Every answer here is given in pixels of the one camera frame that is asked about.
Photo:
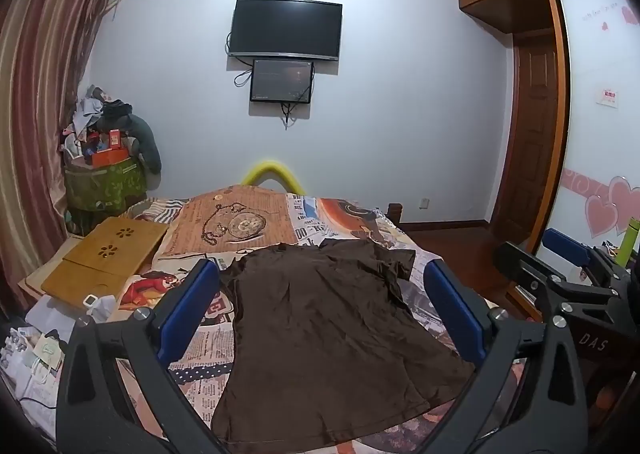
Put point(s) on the green patterned storage box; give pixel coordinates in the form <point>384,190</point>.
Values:
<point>107,186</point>

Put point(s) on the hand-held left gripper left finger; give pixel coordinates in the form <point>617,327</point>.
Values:
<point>197,294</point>

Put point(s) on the pile of clothes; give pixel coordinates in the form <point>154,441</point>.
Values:
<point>85,113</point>

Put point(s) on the beige mat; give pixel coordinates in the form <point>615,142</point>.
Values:
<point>37,279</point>

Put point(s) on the brown wooden door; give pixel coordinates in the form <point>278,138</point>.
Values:
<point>532,133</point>

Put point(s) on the striped pillow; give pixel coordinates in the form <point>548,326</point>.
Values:
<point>150,209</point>

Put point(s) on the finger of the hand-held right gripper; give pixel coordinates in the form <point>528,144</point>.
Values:
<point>565,244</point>
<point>530,274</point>

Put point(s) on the orange box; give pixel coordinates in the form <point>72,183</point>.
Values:
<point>110,157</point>

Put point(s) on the yellow foam tube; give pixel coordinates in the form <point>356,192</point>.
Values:
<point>272,168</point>

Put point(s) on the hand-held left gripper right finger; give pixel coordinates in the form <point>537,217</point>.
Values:
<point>452,304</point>

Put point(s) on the brown shirt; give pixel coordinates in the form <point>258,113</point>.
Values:
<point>320,334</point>

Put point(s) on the small red box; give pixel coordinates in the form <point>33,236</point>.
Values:
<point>115,138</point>

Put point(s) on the small black wall monitor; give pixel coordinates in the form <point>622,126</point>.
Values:
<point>281,79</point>

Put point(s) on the large black wall television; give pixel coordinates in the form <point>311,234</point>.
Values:
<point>285,28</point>

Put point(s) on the red and white door label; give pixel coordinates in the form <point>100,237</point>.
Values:
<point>608,97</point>

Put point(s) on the striped curtain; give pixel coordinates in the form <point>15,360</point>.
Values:
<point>45,108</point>

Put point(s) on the printed newspaper-pattern blanket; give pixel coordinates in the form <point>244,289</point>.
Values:
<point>240,219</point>

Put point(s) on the bamboo lap tray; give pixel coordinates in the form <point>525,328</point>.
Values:
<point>100,259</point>

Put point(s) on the small white gadget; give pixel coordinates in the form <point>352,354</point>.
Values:
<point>90,301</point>

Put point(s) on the wooden bed post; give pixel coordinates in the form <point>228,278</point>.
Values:
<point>395,213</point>

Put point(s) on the green bottle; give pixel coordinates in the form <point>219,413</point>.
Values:
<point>627,241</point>

